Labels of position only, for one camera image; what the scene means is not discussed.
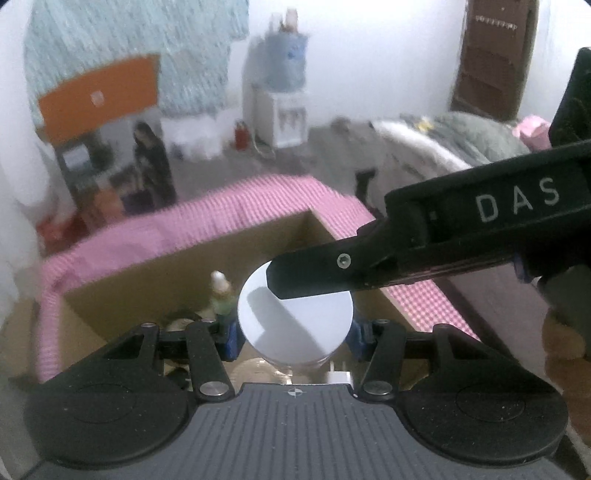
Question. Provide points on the pink checkered tablecloth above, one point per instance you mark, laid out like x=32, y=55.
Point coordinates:
x=228, y=210

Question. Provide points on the white supplement bottle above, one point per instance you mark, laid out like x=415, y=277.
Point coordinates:
x=292, y=333

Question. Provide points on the green dropper bottle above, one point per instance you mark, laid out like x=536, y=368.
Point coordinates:
x=221, y=294

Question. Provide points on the orange Philips box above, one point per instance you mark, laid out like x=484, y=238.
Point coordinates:
x=105, y=129

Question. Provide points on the person right hand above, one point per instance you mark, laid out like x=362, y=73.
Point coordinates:
x=566, y=366

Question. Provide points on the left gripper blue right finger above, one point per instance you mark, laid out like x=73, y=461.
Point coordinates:
x=359, y=339

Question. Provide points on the water dispenser with bottle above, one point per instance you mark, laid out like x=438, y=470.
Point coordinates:
x=274, y=99

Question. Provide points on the red thermos bottle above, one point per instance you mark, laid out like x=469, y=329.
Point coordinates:
x=242, y=136

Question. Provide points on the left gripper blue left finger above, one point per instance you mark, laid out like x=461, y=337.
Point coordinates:
x=232, y=345

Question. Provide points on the white wall charger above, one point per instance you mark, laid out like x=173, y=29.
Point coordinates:
x=338, y=376

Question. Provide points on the brown cardboard box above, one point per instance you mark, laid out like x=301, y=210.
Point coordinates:
x=104, y=309

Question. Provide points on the grey sofa with blankets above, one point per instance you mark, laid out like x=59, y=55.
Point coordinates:
x=410, y=149

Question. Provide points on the gold lid cosmetic jar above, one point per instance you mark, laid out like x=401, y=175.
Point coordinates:
x=257, y=370

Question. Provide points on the black electrical tape roll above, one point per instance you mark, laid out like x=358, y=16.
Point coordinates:
x=180, y=324

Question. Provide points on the brown wooden door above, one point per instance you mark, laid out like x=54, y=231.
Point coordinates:
x=495, y=58

